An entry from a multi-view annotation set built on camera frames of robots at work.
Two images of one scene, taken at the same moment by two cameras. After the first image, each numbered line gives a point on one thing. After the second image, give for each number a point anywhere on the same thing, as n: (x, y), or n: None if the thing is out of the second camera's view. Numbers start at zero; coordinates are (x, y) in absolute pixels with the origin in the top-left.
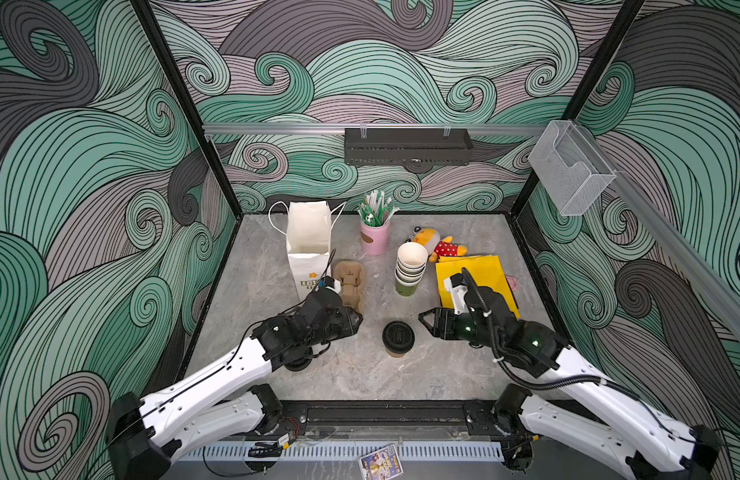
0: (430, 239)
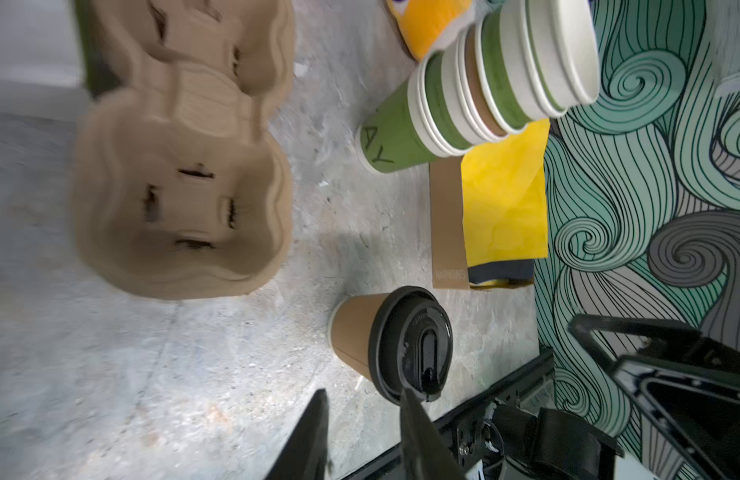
0: (426, 26)
